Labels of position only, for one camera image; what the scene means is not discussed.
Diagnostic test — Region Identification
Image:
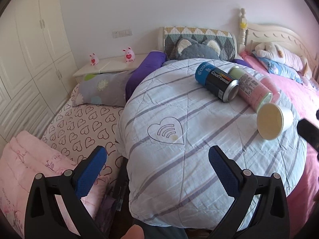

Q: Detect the blue black CoolTowel can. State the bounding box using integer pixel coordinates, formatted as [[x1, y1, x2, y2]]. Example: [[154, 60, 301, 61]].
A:
[[195, 62, 239, 103]]

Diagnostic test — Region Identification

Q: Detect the person's left hand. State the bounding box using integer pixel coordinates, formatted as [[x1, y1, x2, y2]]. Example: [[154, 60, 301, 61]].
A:
[[121, 224, 144, 239]]

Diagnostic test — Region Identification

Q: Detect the folded pink quilt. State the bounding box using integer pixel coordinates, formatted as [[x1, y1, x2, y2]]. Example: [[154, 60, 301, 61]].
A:
[[1, 131, 108, 238]]

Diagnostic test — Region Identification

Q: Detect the pink green labelled can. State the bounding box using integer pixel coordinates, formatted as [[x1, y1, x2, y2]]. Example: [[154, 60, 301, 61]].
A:
[[228, 66, 273, 112]]

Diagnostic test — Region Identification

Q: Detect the blue cartoon pillow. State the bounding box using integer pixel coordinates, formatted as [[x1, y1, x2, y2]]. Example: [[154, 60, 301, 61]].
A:
[[256, 57, 303, 84]]

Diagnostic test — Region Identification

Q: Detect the white pink plush toy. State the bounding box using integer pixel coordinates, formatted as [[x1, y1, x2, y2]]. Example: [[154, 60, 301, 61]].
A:
[[255, 42, 312, 79]]

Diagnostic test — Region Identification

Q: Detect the heart pattern bed sheet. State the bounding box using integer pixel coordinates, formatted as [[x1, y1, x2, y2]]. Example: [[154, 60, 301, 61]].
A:
[[42, 86, 124, 188]]

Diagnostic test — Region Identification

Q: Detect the cream wooden headboard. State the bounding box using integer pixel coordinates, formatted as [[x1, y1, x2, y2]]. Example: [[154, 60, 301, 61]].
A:
[[237, 8, 318, 79]]

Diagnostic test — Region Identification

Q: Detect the striped white quilt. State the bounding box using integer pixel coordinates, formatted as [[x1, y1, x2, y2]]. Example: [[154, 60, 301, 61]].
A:
[[115, 59, 307, 229]]

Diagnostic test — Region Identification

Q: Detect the grey floral pillow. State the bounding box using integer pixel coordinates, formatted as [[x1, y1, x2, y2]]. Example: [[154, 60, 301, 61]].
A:
[[72, 70, 134, 107]]

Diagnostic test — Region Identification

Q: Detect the cream white wardrobe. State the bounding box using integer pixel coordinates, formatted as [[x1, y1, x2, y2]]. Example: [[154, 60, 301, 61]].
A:
[[1, 0, 77, 147]]

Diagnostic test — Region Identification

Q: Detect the grey cat plush pillow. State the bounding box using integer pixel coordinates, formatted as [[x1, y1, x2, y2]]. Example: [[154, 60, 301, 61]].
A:
[[167, 38, 221, 61]]

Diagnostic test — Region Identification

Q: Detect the small pink bunny toy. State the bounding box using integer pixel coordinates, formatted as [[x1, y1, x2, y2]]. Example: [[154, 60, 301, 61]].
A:
[[90, 53, 99, 66]]

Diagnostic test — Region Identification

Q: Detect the triangle pattern headboard cushion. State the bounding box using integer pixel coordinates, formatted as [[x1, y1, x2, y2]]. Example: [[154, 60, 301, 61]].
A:
[[162, 26, 237, 61]]

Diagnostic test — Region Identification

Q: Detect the white nightstand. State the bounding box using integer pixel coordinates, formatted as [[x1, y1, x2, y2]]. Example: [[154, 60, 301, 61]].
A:
[[73, 54, 147, 83]]

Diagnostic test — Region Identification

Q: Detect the purple blanket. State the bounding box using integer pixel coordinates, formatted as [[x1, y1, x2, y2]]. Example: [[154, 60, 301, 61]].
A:
[[125, 51, 166, 101]]

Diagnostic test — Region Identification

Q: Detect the large pink bunny toy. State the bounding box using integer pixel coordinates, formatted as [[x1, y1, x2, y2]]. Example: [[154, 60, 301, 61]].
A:
[[122, 47, 135, 63]]

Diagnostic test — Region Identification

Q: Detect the wall switch panel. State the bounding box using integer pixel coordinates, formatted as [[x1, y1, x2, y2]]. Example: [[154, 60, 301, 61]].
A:
[[112, 29, 132, 39]]

